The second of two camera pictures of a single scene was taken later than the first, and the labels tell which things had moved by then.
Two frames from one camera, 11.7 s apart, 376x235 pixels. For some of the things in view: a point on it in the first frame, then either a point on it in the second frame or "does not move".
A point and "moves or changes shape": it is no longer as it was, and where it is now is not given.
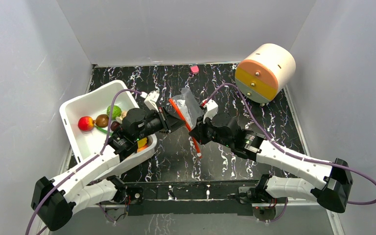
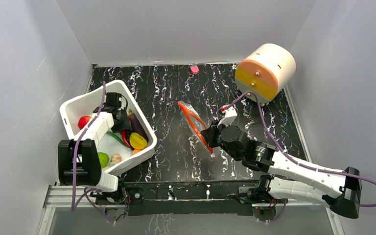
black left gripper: (170, 123) → (125, 126)
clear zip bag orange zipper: (186, 106) moves or changes shape
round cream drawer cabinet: (264, 72) does not move
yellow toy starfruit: (141, 142) does not move
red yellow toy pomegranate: (86, 123) does not move
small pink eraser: (195, 69) does not move
